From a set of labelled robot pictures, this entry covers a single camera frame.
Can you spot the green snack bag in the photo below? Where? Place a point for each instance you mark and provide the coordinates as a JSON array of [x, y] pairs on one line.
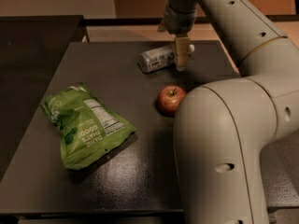
[[88, 129]]

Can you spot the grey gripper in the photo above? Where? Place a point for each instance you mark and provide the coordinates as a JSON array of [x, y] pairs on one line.
[[179, 21]]

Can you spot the red apple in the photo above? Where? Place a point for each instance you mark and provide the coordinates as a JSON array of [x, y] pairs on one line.
[[169, 99]]

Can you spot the blue plastic water bottle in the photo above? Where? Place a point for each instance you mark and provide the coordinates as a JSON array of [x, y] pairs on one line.
[[157, 59]]

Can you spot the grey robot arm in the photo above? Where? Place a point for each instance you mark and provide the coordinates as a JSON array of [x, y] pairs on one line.
[[221, 127]]

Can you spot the dark side table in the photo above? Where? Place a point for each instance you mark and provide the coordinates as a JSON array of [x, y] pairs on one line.
[[31, 48]]

